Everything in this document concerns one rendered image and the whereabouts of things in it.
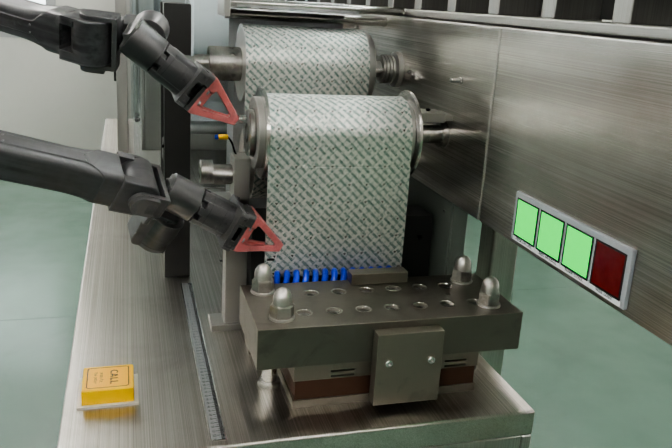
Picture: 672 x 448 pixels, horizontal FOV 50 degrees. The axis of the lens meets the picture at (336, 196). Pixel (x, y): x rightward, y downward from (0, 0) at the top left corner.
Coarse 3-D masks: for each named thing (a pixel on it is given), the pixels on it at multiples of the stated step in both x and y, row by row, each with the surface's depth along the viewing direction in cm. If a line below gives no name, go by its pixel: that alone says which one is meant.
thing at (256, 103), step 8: (256, 96) 114; (256, 104) 111; (408, 104) 119; (256, 112) 111; (264, 112) 110; (256, 120) 112; (264, 120) 110; (264, 128) 110; (264, 136) 110; (256, 144) 112; (264, 144) 110; (256, 152) 112; (256, 160) 112
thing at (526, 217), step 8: (520, 200) 99; (520, 208) 99; (528, 208) 97; (520, 216) 99; (528, 216) 97; (536, 216) 96; (520, 224) 99; (528, 224) 97; (520, 232) 99; (528, 232) 97; (528, 240) 98
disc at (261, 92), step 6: (258, 90) 115; (264, 90) 112; (264, 96) 110; (264, 102) 110; (264, 108) 110; (270, 126) 109; (270, 132) 109; (270, 138) 109; (264, 156) 111; (264, 162) 111; (258, 168) 116; (264, 168) 111; (258, 174) 116; (264, 174) 113
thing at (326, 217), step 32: (288, 192) 113; (320, 192) 114; (352, 192) 116; (384, 192) 117; (288, 224) 114; (320, 224) 116; (352, 224) 117; (384, 224) 119; (288, 256) 116; (320, 256) 117; (352, 256) 119; (384, 256) 120
